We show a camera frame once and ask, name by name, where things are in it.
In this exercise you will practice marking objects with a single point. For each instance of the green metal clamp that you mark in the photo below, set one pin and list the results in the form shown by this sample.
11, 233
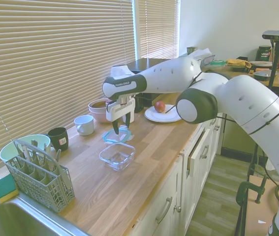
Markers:
242, 194

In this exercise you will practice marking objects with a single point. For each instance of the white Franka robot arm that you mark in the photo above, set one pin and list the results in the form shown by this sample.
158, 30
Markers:
168, 76

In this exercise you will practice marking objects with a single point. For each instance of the pink bowl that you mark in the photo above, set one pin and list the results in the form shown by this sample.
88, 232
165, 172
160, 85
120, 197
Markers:
97, 116

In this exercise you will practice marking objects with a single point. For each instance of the grey bowl with brown inside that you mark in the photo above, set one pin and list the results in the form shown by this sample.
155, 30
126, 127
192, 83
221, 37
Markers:
97, 104

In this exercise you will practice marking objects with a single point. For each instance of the round metal cabinet knob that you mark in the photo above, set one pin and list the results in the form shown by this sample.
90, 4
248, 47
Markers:
216, 127
177, 209

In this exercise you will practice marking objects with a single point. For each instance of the red apple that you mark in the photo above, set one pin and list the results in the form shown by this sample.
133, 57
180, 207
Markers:
159, 106

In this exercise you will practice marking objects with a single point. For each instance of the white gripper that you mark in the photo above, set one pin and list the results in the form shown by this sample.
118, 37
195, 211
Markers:
122, 108

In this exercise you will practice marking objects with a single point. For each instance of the light green bowl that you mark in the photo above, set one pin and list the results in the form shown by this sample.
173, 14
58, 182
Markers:
9, 152

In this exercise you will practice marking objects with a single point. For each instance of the black microwave oven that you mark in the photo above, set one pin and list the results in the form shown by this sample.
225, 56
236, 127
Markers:
154, 64

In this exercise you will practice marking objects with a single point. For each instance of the white dinner plate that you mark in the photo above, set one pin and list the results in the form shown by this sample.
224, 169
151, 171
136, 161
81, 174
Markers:
154, 116

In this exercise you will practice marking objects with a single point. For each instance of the white kitchen base cabinet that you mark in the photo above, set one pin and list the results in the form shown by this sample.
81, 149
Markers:
198, 186

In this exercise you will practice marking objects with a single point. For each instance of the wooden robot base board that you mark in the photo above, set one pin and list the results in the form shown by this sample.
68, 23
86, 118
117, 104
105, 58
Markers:
259, 216

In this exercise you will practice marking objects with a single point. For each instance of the black camera stand pole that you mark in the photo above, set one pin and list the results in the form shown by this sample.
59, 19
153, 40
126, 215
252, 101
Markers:
275, 61

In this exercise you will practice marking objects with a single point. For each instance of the yellow cloth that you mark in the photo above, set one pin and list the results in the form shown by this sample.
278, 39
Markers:
238, 62

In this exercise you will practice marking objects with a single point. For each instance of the white plastic bag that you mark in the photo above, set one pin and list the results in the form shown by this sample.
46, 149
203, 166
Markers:
202, 52

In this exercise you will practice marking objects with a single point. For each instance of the black plastic cup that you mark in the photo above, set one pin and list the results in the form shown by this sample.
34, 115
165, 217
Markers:
58, 138

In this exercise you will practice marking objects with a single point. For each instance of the white ceramic mug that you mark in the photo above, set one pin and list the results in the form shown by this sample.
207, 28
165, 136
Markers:
86, 125

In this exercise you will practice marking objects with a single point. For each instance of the stacked white plates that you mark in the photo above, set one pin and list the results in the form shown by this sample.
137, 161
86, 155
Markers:
261, 64

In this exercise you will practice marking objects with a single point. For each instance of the stainless steel double sink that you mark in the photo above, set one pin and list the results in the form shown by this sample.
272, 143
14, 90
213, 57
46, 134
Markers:
18, 221

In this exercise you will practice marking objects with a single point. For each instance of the beige window blind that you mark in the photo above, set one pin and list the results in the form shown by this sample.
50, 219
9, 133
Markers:
159, 27
55, 61

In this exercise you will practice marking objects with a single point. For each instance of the grey plastic cutlery basket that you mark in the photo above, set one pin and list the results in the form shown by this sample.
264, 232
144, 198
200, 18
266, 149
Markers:
40, 186

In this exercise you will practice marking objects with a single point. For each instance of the clear glass food container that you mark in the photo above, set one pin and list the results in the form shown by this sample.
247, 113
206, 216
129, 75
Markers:
117, 159

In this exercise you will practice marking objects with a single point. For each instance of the green lidded glass bowl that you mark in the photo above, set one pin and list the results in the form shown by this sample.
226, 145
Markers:
218, 64

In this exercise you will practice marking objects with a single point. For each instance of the clear lid with teal seal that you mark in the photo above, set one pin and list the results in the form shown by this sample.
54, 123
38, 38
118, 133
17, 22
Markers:
114, 138

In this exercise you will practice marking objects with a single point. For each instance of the silver cutlery piece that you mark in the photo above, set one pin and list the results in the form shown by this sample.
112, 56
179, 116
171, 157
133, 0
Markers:
24, 152
45, 148
58, 156
34, 147

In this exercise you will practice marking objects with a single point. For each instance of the grey depth camera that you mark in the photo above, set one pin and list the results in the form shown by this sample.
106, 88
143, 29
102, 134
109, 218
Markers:
278, 34

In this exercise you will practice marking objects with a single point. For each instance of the blue lidded plastic container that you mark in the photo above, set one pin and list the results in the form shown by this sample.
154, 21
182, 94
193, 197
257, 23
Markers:
208, 60

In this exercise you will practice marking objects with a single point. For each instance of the yellow green sponge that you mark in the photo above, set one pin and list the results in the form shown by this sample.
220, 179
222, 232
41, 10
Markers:
5, 186

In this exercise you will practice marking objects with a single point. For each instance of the black protein powder tub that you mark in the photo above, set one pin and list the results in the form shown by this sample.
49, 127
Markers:
263, 52

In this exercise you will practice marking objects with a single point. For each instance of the black takeaway container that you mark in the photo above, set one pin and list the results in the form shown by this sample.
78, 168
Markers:
262, 75

